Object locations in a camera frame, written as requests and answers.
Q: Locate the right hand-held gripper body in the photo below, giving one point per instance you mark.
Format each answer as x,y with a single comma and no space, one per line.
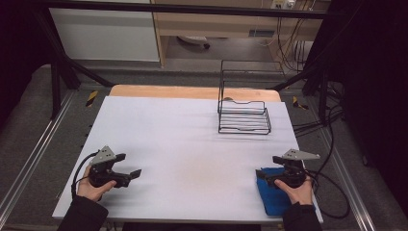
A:
293,174

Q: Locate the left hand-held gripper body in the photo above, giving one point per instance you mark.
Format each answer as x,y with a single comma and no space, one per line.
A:
102,168

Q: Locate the blue cloth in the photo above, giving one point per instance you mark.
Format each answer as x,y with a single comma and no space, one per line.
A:
272,199

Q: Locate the person's right hand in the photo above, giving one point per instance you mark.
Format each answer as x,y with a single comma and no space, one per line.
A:
300,194

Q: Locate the person's left hand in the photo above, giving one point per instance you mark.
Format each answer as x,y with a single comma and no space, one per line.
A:
91,192

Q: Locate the white table cover sheet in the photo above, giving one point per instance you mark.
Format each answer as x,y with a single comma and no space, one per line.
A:
179,160

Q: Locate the yellow black tape marker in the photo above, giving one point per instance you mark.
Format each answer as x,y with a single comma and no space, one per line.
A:
299,103
91,98

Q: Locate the white cabinet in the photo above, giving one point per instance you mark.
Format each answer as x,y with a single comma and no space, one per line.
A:
102,35

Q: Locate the white object under desk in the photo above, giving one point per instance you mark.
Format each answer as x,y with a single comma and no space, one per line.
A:
194,41

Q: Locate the white power strip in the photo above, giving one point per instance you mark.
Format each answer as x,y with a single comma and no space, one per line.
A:
283,4

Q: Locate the aluminium floor rail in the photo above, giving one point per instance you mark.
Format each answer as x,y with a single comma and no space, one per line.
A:
35,154
349,183

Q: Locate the black metal frame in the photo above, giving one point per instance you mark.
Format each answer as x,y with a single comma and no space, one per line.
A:
179,9

